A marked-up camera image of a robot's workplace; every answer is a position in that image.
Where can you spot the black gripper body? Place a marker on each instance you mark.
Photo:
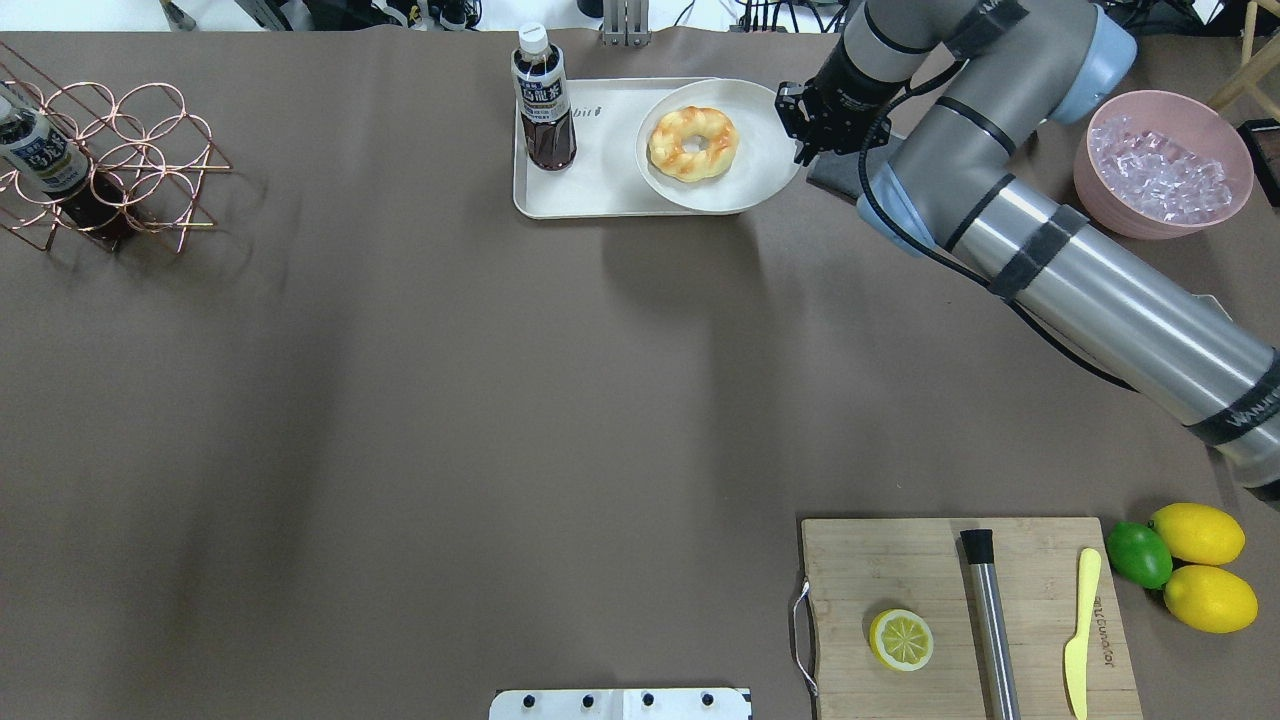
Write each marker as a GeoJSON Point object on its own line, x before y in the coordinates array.
{"type": "Point", "coordinates": [848, 85]}

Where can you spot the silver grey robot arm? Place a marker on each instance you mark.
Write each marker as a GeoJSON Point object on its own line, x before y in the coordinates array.
{"type": "Point", "coordinates": [946, 193]}

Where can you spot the glazed twisted donut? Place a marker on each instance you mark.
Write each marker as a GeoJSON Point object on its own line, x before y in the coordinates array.
{"type": "Point", "coordinates": [693, 144]}

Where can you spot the white rectangular serving tray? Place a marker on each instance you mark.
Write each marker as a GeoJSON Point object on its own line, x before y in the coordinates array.
{"type": "Point", "coordinates": [603, 180]}

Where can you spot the tea bottle on tray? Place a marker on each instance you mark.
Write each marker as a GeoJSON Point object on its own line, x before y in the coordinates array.
{"type": "Point", "coordinates": [543, 99]}

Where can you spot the white round plate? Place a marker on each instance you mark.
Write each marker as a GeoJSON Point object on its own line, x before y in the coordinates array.
{"type": "Point", "coordinates": [763, 164]}

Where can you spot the pink bowl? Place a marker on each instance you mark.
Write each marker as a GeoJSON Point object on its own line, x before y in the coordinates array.
{"type": "Point", "coordinates": [1190, 122]}

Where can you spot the clear ice cubes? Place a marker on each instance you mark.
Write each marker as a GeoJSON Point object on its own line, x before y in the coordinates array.
{"type": "Point", "coordinates": [1154, 174]}

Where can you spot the wooden chair leg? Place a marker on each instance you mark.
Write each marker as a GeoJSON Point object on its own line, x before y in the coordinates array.
{"type": "Point", "coordinates": [1254, 64]}

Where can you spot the bamboo cutting board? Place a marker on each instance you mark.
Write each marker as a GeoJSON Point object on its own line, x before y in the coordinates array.
{"type": "Point", "coordinates": [858, 568]}

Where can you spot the lemon half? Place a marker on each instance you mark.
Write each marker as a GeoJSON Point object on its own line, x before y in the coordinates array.
{"type": "Point", "coordinates": [901, 640]}

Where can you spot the green lime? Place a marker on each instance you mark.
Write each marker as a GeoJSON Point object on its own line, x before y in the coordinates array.
{"type": "Point", "coordinates": [1138, 554]}

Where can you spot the upper whole lemon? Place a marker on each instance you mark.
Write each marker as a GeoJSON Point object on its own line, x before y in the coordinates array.
{"type": "Point", "coordinates": [1199, 533]}

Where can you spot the whole lemon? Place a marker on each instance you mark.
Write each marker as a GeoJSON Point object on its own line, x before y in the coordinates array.
{"type": "Point", "coordinates": [1210, 599]}
{"type": "Point", "coordinates": [1199, 533]}

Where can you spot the yellow plastic knife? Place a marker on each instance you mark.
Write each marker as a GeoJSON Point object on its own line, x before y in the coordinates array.
{"type": "Point", "coordinates": [1076, 650]}

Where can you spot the steel muddler black tip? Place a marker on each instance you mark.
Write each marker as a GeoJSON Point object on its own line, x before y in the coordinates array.
{"type": "Point", "coordinates": [979, 554]}

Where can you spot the lower whole lemon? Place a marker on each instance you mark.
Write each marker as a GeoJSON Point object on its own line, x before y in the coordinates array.
{"type": "Point", "coordinates": [1210, 599]}

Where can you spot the white device with knobs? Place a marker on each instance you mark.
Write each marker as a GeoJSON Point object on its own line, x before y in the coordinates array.
{"type": "Point", "coordinates": [624, 703]}

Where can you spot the tea bottle in rack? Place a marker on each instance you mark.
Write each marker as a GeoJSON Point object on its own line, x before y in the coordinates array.
{"type": "Point", "coordinates": [87, 199]}

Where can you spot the metal bracket at table edge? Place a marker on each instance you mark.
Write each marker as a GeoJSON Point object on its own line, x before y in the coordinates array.
{"type": "Point", "coordinates": [625, 23]}

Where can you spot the copper wire bottle rack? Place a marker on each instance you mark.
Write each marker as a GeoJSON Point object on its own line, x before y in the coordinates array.
{"type": "Point", "coordinates": [146, 141]}

